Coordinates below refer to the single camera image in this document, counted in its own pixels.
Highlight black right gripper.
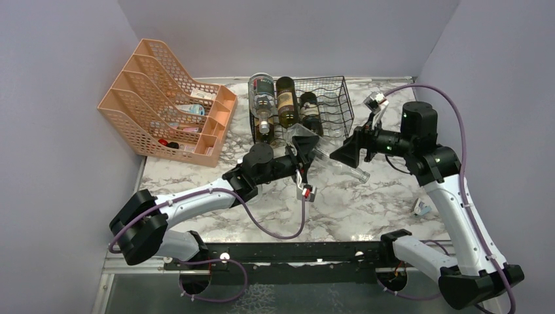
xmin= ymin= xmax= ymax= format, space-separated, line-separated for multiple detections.
xmin=331 ymin=111 xmax=415 ymax=167

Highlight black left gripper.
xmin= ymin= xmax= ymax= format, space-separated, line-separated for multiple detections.
xmin=255 ymin=136 xmax=319 ymax=186

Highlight dark green wine bottle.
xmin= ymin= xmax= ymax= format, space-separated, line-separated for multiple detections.
xmin=299 ymin=92 xmax=323 ymax=137

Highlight green bottle silver foil neck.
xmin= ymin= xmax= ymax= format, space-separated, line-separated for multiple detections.
xmin=276 ymin=77 xmax=300 ymax=128

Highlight green labelled wine bottle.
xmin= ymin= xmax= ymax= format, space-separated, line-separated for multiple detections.
xmin=255 ymin=122 xmax=275 ymax=144

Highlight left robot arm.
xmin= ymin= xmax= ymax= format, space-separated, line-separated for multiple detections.
xmin=108 ymin=135 xmax=319 ymax=269

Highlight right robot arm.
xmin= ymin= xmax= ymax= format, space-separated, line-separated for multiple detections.
xmin=331 ymin=100 xmax=524 ymax=309

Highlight small blue white object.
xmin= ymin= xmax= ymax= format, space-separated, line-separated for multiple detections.
xmin=412 ymin=198 xmax=432 ymax=216

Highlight red and black small items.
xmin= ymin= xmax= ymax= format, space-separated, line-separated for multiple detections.
xmin=158 ymin=139 xmax=180 ymax=149

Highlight peach plastic file organizer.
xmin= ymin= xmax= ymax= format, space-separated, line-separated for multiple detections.
xmin=98 ymin=39 xmax=238 ymax=167

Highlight black wire wine rack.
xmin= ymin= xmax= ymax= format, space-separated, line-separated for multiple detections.
xmin=247 ymin=73 xmax=353 ymax=145

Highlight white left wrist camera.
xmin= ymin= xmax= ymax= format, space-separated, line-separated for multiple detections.
xmin=295 ymin=169 xmax=317 ymax=202

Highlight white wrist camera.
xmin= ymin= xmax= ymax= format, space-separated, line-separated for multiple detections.
xmin=363 ymin=92 xmax=389 ymax=130
xmin=295 ymin=169 xmax=317 ymax=202

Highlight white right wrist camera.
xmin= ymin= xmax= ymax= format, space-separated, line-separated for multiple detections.
xmin=363 ymin=92 xmax=389 ymax=130

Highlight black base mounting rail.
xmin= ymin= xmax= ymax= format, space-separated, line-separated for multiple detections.
xmin=163 ymin=241 xmax=408 ymax=290

